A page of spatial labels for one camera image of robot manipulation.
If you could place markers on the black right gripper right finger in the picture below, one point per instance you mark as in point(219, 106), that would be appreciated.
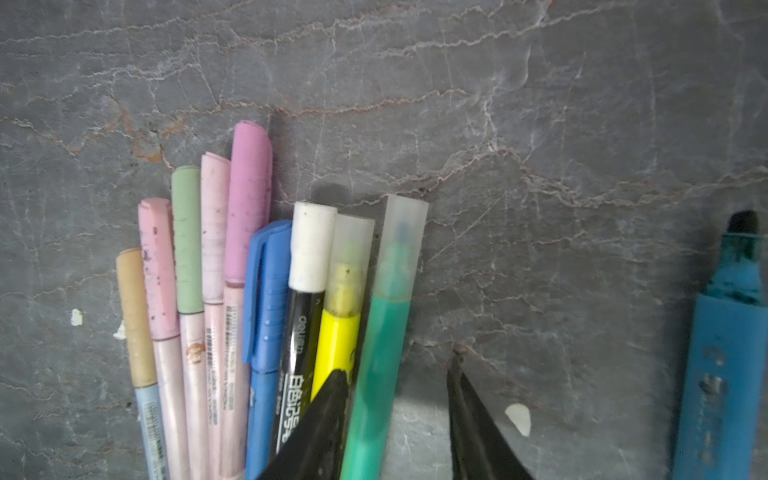
point(478, 448)

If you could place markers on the black marker white cap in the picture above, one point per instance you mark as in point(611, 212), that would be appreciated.
point(310, 247)

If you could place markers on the green capped pink pen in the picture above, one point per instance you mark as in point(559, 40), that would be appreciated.
point(185, 196)

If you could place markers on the blue highlighter marker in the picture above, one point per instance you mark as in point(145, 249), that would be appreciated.
point(726, 362)

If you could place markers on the green highlighter marker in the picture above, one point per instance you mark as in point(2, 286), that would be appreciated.
point(396, 269)

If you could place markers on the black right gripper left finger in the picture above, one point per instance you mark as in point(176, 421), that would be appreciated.
point(312, 451)

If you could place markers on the light pink capped pen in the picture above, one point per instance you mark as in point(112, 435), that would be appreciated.
point(154, 218)

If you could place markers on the purple capped pink pen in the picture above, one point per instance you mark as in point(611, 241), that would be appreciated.
point(248, 210)

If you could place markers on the yellow highlighter marker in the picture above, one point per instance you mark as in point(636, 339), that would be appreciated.
point(344, 296)

